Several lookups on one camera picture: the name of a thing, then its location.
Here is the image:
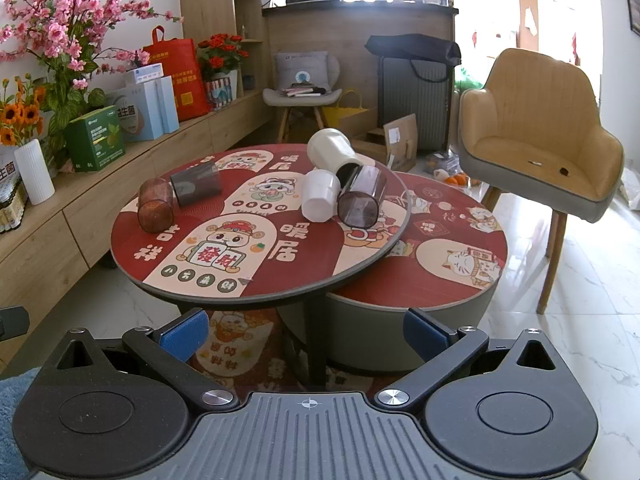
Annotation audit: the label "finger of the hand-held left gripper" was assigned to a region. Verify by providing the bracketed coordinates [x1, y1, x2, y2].
[0, 306, 28, 342]

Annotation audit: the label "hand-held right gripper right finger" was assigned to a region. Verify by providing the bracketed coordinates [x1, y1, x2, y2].
[375, 307, 574, 414]

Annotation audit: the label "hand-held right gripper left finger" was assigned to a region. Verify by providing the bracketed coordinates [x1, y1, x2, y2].
[42, 308, 240, 414]

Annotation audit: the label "brown translucent cup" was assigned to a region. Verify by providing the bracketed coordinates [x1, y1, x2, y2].
[138, 177, 175, 233]

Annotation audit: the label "grey smoky cup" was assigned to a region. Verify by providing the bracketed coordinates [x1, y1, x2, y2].
[170, 162, 222, 208]

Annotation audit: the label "dark translucent square cup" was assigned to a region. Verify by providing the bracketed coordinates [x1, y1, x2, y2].
[336, 163, 388, 229]

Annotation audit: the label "small white cup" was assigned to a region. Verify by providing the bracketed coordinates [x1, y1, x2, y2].
[301, 168, 341, 222]

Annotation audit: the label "large white cup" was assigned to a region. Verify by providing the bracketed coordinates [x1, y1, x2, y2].
[306, 128, 364, 177]

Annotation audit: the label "red printed rug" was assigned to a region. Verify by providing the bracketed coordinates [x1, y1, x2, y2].
[189, 307, 401, 397]

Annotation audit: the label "low round red-print table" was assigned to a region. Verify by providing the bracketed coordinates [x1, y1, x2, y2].
[277, 172, 509, 374]

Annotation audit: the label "blue fuzzy cloth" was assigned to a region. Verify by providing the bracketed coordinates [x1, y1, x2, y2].
[0, 367, 44, 480]

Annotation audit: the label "tall round red-print table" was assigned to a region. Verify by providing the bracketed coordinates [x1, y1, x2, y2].
[111, 144, 412, 388]

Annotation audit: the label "white ribbed vase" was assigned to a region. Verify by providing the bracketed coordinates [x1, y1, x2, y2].
[14, 138, 56, 206]

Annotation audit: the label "clear plastic packaging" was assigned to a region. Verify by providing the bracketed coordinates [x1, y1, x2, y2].
[424, 152, 460, 175]

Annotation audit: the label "long wooden cabinet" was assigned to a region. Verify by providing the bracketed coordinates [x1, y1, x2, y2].
[0, 89, 274, 367]

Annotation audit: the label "cardboard box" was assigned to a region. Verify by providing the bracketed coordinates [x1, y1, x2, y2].
[350, 113, 419, 171]

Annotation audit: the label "green box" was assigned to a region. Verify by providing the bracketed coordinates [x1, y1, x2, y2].
[64, 105, 126, 173]

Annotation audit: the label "sunflower bouquet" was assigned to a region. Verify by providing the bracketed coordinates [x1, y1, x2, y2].
[0, 77, 49, 149]

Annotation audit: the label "grey ribbed suitcase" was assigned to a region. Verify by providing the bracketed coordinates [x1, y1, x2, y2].
[377, 55, 452, 157]

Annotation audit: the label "large white box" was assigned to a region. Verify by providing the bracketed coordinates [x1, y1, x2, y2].
[104, 78, 180, 142]

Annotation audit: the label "yellow tote bag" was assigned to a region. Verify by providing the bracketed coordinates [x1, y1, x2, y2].
[325, 89, 379, 134]

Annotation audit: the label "tan and grey armchair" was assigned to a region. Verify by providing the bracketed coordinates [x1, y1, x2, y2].
[457, 48, 626, 314]

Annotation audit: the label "red tote bag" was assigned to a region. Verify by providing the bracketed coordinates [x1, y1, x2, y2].
[142, 26, 211, 122]

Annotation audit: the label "grey shell chair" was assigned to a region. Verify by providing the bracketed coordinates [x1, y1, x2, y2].
[262, 51, 344, 144]

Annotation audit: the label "blue and white flat box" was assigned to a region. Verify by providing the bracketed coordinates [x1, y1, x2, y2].
[125, 63, 166, 84]

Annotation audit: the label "potted red flowers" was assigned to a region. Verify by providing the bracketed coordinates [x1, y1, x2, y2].
[196, 33, 250, 111]

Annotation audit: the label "black bag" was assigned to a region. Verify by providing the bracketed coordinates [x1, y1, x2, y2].
[365, 34, 462, 84]

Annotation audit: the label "grey printed cushion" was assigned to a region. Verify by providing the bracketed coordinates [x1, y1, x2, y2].
[274, 51, 331, 91]

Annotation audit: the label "pink blossom branches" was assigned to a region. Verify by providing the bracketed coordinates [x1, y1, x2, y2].
[0, 0, 184, 133]

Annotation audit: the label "wooden counter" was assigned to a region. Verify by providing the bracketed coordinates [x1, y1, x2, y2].
[262, 2, 459, 126]

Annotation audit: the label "wooden shelf unit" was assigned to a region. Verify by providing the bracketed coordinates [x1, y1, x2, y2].
[177, 0, 272, 99]

